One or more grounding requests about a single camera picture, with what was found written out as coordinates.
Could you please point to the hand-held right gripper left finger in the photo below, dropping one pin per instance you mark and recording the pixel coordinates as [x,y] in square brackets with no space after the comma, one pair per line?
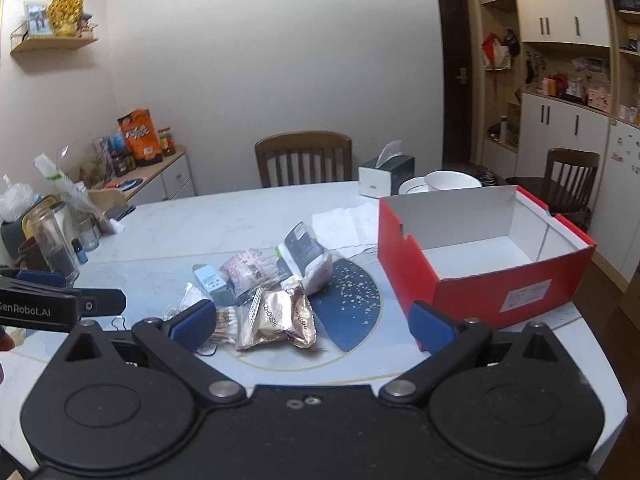
[192,325]

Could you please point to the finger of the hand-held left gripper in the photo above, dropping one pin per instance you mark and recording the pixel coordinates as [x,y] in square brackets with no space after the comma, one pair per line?
[102,302]
[42,277]

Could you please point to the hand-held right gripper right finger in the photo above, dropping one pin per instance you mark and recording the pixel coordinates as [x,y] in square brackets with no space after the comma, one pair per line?
[430,327]

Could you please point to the cotton swab bag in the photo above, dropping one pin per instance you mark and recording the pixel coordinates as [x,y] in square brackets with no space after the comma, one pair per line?
[230,325]
[185,300]

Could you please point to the light blue small carton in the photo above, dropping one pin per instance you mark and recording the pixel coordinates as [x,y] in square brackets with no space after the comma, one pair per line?
[212,280]

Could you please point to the gold foil snack packet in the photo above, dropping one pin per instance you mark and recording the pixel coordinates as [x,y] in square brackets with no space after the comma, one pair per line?
[267,317]

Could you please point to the red cardboard box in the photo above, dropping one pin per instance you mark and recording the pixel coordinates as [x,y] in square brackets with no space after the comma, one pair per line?
[475,265]

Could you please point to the pink printed packet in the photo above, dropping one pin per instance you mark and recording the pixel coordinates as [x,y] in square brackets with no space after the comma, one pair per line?
[250,270]

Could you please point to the navy and white packet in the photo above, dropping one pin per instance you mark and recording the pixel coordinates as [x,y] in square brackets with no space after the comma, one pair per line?
[305,257]

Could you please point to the clear glass jar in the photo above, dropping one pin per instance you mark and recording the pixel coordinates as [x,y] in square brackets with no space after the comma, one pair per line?
[50,242]

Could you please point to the small blue bottle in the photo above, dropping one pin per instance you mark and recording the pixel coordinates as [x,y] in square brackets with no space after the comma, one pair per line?
[79,252]

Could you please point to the small glass cup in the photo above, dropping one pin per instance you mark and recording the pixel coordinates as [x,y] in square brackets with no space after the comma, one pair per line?
[89,232]

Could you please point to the crumpled clear plastic bag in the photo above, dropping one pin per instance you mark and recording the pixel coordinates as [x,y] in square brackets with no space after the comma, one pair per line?
[15,200]

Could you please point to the white paper napkin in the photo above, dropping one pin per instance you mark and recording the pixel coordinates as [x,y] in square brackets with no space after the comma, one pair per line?
[345,227]

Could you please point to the white sideboard cabinet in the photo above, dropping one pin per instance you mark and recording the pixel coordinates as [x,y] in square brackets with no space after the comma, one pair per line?
[165,177]

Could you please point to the white plate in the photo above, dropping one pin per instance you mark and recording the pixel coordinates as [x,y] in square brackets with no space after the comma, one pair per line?
[412,187]

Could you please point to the white bowl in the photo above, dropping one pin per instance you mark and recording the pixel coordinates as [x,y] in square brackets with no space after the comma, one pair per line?
[452,180]

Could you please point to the green and white tissue box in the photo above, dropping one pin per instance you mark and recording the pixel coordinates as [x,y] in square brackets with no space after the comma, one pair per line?
[385,175]

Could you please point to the pair of shoes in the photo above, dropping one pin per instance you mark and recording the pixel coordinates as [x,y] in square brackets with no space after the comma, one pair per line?
[484,176]

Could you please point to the orange snack bag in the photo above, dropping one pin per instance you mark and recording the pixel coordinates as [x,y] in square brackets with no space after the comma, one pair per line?
[142,137]

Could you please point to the red sauce jar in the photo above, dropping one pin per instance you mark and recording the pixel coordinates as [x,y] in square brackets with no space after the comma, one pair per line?
[166,142]

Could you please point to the wooden dining chair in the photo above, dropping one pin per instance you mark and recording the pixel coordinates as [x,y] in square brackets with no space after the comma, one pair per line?
[302,157]

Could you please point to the dark wooden chair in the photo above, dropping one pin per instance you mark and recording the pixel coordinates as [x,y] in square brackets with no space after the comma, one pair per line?
[570,175]

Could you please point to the white fridge with magnets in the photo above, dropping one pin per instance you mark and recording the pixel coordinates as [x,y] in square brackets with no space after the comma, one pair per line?
[622,185]

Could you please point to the dark wooden door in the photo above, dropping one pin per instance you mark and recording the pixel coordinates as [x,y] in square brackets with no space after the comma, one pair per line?
[457,70]

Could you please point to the gold ornament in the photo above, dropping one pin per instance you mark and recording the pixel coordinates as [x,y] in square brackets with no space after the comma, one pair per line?
[66,12]

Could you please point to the red and white bag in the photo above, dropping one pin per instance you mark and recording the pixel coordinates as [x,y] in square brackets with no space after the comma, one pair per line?
[495,52]

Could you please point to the wooden wall shelf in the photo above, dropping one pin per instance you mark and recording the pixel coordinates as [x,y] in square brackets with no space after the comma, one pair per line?
[52,44]

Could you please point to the small photo frame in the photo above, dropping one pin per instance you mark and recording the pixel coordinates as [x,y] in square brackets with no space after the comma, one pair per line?
[37,20]

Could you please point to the cream wall cabinet unit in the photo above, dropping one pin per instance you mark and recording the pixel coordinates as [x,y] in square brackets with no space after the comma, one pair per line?
[560,5]

